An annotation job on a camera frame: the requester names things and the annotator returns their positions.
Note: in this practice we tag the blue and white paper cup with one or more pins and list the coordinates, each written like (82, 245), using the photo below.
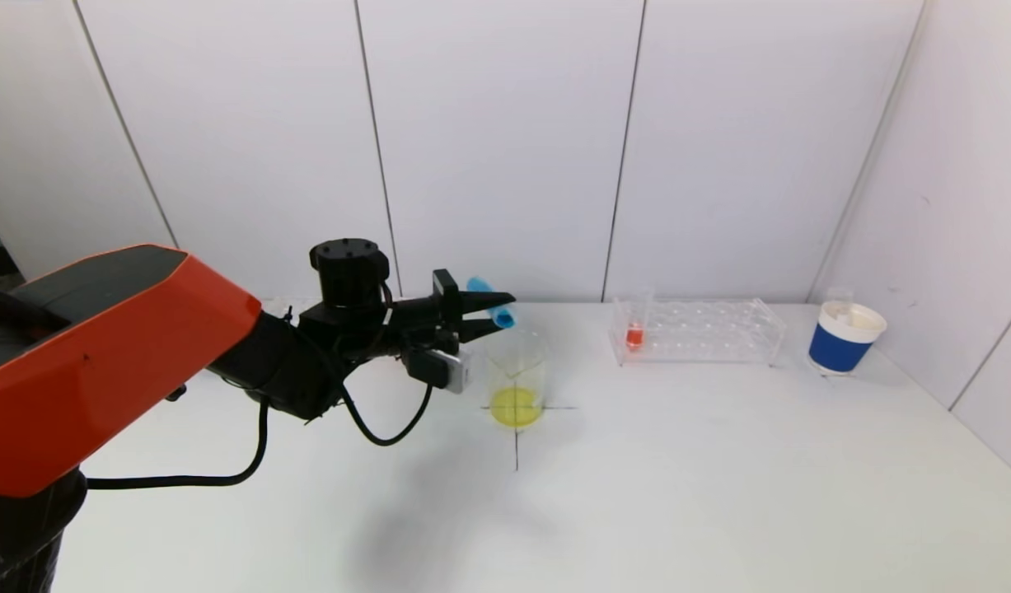
(839, 350)

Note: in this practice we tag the test tube with blue liquid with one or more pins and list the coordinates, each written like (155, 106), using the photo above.
(505, 316)

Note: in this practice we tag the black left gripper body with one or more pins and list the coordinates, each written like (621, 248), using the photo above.
(446, 310)

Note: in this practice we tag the clear glass beaker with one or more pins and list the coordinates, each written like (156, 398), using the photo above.
(517, 405)

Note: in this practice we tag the test tube with red liquid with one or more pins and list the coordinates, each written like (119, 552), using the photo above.
(634, 336)

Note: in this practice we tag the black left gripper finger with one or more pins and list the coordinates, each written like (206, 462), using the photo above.
(482, 303)
(479, 329)

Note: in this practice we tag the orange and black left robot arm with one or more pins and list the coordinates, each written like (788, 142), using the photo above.
(101, 354)

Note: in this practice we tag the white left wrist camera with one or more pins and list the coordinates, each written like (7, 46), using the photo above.
(451, 371)

